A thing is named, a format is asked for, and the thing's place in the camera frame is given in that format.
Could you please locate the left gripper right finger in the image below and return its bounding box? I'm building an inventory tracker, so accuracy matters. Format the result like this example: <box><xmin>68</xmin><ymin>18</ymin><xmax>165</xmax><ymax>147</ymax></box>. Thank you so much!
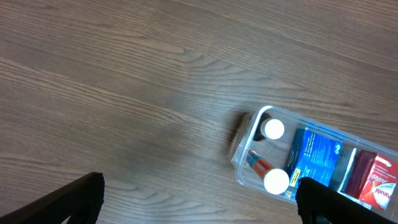
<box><xmin>295</xmin><ymin>177</ymin><xmax>394</xmax><ymax>224</ymax></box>

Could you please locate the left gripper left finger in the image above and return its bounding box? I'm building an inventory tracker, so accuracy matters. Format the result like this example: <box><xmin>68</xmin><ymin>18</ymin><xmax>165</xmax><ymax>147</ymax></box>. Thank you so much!
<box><xmin>1</xmin><ymin>172</ymin><xmax>105</xmax><ymax>224</ymax></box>

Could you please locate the white medicine box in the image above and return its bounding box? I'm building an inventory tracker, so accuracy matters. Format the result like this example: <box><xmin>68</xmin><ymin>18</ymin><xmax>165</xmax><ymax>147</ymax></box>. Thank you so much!
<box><xmin>329</xmin><ymin>147</ymin><xmax>372</xmax><ymax>210</ymax></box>

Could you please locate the orange tube white cap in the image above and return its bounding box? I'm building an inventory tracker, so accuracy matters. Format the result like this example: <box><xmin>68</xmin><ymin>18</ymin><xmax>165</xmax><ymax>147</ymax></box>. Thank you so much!
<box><xmin>246</xmin><ymin>149</ymin><xmax>289</xmax><ymax>195</ymax></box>

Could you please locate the blue medicine box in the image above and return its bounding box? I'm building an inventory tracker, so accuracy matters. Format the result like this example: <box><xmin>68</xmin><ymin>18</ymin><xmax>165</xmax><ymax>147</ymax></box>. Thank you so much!
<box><xmin>282</xmin><ymin>124</ymin><xmax>345</xmax><ymax>201</ymax></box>

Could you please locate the red medicine box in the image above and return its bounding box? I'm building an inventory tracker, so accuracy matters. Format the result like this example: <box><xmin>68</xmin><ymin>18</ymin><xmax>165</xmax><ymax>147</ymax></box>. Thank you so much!
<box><xmin>344</xmin><ymin>151</ymin><xmax>397</xmax><ymax>210</ymax></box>

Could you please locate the black bottle white cap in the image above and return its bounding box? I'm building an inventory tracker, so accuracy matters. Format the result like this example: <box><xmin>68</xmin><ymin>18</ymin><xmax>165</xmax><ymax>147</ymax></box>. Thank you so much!
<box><xmin>253</xmin><ymin>113</ymin><xmax>285</xmax><ymax>141</ymax></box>

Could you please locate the clear plastic container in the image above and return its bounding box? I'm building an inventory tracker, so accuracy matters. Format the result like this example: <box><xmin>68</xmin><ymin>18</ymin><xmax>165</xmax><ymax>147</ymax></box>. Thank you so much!
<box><xmin>231</xmin><ymin>105</ymin><xmax>397</xmax><ymax>223</ymax></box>

